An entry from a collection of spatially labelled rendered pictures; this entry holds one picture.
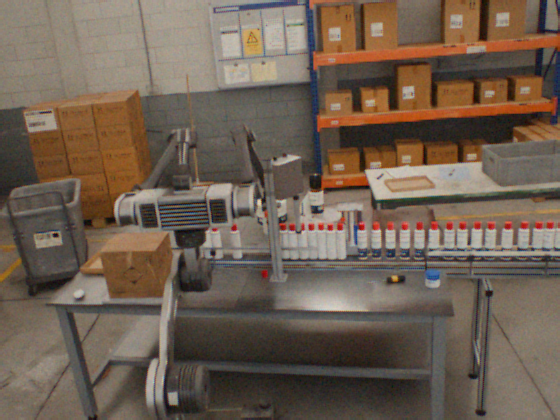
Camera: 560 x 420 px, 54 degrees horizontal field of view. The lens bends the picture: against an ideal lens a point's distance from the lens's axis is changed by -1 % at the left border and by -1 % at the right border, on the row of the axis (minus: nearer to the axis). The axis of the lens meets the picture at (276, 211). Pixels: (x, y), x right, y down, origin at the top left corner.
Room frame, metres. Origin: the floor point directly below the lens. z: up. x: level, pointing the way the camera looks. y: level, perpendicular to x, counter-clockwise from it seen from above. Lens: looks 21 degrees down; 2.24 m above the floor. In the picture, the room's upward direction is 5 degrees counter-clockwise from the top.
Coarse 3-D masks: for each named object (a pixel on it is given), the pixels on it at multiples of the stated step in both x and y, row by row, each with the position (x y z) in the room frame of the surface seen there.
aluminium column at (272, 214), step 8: (264, 160) 2.67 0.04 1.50; (272, 160) 2.69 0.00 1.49; (264, 168) 2.67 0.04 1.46; (264, 176) 2.67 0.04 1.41; (272, 176) 2.66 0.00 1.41; (272, 184) 2.66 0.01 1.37; (272, 200) 2.66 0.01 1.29; (272, 208) 2.67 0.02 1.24; (272, 216) 2.67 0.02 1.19; (272, 224) 2.67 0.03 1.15; (272, 232) 2.67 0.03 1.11; (272, 240) 2.67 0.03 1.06; (272, 248) 2.67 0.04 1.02; (280, 248) 2.69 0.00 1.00; (272, 256) 2.67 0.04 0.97; (280, 256) 2.67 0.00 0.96; (280, 264) 2.66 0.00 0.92; (280, 272) 2.66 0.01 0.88
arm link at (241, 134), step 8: (232, 128) 2.65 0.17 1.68; (240, 128) 2.64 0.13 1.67; (248, 128) 2.72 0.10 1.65; (240, 136) 2.60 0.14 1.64; (248, 136) 2.69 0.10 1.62; (240, 144) 2.57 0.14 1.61; (240, 152) 2.53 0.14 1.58; (248, 152) 2.55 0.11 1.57; (240, 160) 2.50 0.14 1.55; (248, 160) 2.50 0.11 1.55; (248, 168) 2.46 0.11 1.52; (248, 176) 2.42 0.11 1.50; (256, 184) 2.37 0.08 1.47
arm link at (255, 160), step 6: (252, 132) 2.70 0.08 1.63; (252, 138) 2.72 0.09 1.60; (234, 144) 2.72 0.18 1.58; (252, 144) 2.75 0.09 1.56; (252, 150) 2.75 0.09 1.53; (252, 156) 2.78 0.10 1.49; (258, 156) 2.82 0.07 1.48; (252, 162) 2.81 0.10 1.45; (258, 162) 2.81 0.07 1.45; (258, 168) 2.83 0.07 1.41; (258, 174) 2.87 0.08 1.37
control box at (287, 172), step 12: (288, 156) 2.78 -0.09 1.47; (276, 168) 2.64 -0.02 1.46; (288, 168) 2.68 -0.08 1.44; (300, 168) 2.74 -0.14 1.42; (276, 180) 2.65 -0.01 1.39; (288, 180) 2.68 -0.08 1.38; (300, 180) 2.74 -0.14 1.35; (276, 192) 2.66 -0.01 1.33; (288, 192) 2.67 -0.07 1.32; (300, 192) 2.73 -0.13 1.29
